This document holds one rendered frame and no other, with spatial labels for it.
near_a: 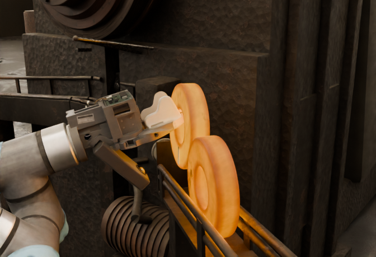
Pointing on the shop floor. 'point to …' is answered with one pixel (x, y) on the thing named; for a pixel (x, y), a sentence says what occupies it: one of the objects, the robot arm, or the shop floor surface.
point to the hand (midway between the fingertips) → (188, 116)
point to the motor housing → (136, 230)
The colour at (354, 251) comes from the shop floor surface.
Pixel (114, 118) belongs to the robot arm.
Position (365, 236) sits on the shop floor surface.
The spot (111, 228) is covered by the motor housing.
